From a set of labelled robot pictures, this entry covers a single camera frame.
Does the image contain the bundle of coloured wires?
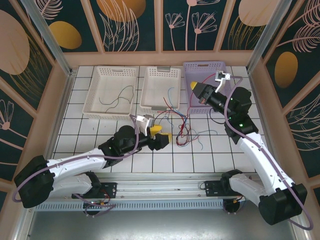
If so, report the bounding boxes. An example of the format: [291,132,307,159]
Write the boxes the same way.
[154,108,192,146]

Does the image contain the thin blue wire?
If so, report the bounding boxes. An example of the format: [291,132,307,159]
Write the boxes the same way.
[191,129,219,150]
[162,86,187,121]

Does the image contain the thin black wire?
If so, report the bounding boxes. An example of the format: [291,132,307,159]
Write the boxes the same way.
[209,107,227,125]
[99,85,135,113]

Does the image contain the lilac perforated basket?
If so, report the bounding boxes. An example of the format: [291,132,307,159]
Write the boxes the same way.
[182,61,238,115]

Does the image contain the wide white perforated basket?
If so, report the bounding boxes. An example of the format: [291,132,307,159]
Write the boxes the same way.
[82,65,138,120]

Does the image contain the grey metal plate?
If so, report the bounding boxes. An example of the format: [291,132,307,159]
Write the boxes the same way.
[24,197,305,240]

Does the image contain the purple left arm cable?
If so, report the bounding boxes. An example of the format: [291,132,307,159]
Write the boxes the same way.
[12,114,141,216]

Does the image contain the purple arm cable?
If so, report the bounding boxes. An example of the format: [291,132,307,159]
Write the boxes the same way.
[12,114,141,216]
[224,74,315,231]

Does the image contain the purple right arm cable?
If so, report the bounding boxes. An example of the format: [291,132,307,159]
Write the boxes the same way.
[224,74,315,231]

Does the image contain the white basket with grey handles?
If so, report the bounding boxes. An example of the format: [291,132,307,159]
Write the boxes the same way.
[139,66,182,112]

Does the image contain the aluminium mounting rail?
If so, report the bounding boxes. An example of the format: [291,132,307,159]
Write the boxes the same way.
[28,172,297,201]

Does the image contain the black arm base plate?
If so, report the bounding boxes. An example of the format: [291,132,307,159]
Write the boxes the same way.
[99,181,118,200]
[203,180,223,198]

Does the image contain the aluminium frame post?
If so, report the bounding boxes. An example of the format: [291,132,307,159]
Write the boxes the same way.
[21,0,76,78]
[246,0,292,73]

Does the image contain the grey slotted cable duct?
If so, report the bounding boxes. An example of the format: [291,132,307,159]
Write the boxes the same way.
[37,199,226,212]

